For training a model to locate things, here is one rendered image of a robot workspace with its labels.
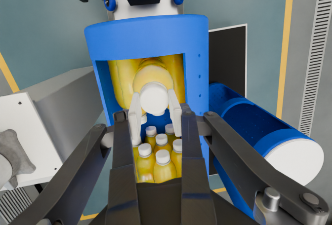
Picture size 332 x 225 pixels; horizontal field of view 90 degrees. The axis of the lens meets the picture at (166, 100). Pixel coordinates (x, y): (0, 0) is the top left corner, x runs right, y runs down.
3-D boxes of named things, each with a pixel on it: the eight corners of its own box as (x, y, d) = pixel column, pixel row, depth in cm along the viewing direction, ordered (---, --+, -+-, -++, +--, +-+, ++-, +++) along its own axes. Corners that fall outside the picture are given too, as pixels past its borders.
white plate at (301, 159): (335, 164, 70) (332, 162, 71) (304, 126, 62) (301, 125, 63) (281, 202, 75) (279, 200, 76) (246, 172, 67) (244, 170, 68)
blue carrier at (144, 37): (143, 218, 84) (138, 302, 57) (103, 31, 53) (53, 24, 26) (198, 210, 85) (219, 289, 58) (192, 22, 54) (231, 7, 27)
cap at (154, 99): (158, 114, 24) (159, 120, 23) (135, 101, 23) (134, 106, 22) (173, 92, 23) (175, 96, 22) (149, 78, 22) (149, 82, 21)
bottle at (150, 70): (156, 89, 42) (162, 127, 25) (132, 75, 40) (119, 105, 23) (172, 65, 40) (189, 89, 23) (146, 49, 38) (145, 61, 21)
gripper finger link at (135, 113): (140, 141, 16) (132, 142, 16) (142, 112, 23) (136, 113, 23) (135, 114, 15) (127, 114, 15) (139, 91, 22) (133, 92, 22)
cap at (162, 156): (166, 152, 49) (166, 147, 49) (172, 160, 46) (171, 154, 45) (154, 156, 48) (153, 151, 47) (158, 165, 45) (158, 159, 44)
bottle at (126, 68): (117, 50, 36) (132, 126, 42) (147, 47, 39) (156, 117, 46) (109, 50, 41) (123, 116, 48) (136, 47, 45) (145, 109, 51)
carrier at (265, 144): (235, 96, 153) (216, 75, 144) (333, 162, 71) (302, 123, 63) (212, 117, 158) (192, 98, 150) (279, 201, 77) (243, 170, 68)
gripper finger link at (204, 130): (184, 124, 14) (219, 121, 14) (177, 103, 19) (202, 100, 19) (185, 139, 15) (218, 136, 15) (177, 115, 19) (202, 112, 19)
